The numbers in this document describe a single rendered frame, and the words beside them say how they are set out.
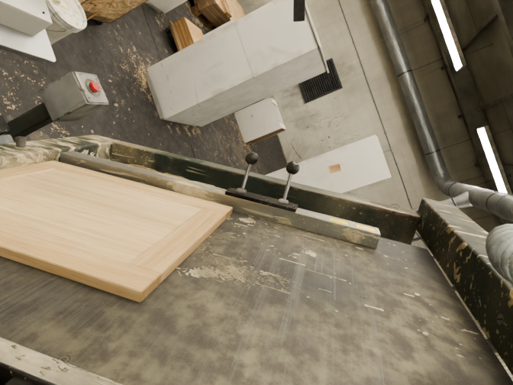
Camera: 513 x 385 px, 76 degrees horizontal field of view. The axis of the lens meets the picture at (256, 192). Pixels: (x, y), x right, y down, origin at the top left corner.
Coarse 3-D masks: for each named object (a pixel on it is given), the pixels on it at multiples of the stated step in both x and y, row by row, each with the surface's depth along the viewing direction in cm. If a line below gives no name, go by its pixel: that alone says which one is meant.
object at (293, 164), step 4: (288, 164) 91; (292, 164) 90; (296, 164) 91; (288, 168) 91; (292, 168) 90; (296, 168) 90; (288, 172) 91; (292, 172) 91; (296, 172) 91; (288, 180) 91; (288, 184) 90; (288, 188) 90; (284, 192) 90; (284, 196) 90; (280, 200) 89; (284, 200) 89; (284, 204) 89
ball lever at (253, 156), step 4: (252, 152) 93; (248, 156) 93; (252, 156) 92; (256, 156) 93; (248, 160) 93; (252, 160) 92; (256, 160) 93; (248, 164) 93; (252, 164) 94; (248, 168) 93; (248, 172) 93; (244, 176) 92; (244, 180) 92; (244, 184) 92; (240, 188) 92; (240, 192) 91; (244, 192) 91
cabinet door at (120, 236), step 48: (0, 192) 70; (48, 192) 75; (96, 192) 81; (144, 192) 87; (0, 240) 53; (48, 240) 55; (96, 240) 59; (144, 240) 62; (192, 240) 65; (144, 288) 48
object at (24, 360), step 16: (0, 352) 28; (16, 352) 28; (32, 352) 28; (0, 368) 27; (16, 368) 26; (32, 368) 27; (48, 368) 27; (64, 368) 27; (80, 368) 28; (0, 384) 27; (16, 384) 26; (32, 384) 26; (48, 384) 26; (64, 384) 26; (80, 384) 26; (96, 384) 26; (112, 384) 27
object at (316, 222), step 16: (64, 160) 100; (80, 160) 99; (96, 160) 98; (128, 176) 96; (144, 176) 95; (160, 176) 95; (192, 192) 92; (208, 192) 91; (224, 192) 92; (240, 208) 90; (256, 208) 89; (272, 208) 88; (288, 224) 88; (304, 224) 87; (320, 224) 86; (336, 224) 85; (352, 224) 87; (352, 240) 85; (368, 240) 84
